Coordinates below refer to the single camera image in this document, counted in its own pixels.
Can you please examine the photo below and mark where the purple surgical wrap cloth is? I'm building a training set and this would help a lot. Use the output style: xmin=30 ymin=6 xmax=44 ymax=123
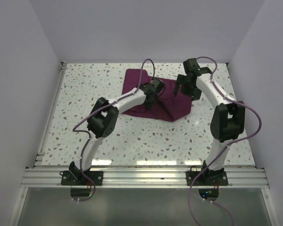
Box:
xmin=122 ymin=69 xmax=192 ymax=122

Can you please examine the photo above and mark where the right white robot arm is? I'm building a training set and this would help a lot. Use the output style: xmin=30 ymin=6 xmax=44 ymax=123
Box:
xmin=173 ymin=58 xmax=245 ymax=185

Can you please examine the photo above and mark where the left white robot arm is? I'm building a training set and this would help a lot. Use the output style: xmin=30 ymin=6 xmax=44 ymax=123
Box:
xmin=69 ymin=79 xmax=166 ymax=185

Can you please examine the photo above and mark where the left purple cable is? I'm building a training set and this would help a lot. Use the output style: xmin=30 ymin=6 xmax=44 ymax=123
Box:
xmin=73 ymin=58 xmax=155 ymax=202

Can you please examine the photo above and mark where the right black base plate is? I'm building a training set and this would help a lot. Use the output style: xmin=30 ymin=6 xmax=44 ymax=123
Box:
xmin=185 ymin=170 xmax=229 ymax=186

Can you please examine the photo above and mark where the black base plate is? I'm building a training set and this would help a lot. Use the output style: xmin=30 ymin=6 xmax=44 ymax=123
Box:
xmin=185 ymin=170 xmax=229 ymax=186
xmin=59 ymin=170 xmax=103 ymax=186

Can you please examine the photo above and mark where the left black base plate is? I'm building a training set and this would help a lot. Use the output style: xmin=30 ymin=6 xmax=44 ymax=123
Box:
xmin=59 ymin=170 xmax=103 ymax=186

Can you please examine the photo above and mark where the aluminium mounting rail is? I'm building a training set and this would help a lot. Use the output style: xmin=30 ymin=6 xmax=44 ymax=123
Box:
xmin=20 ymin=166 xmax=269 ymax=188

